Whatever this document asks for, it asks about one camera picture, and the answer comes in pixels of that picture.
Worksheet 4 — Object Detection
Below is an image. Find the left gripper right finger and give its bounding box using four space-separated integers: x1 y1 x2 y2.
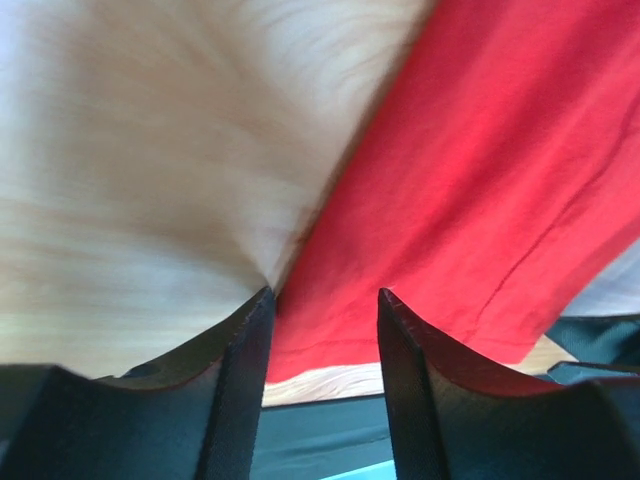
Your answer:
377 289 639 479

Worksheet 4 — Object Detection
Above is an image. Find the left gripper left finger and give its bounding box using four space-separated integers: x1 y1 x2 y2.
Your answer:
1 288 275 479

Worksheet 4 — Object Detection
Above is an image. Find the red t shirt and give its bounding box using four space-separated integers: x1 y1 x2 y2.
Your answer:
267 1 639 383

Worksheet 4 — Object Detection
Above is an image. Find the black base mat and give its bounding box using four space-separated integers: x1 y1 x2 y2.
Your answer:
250 315 639 479

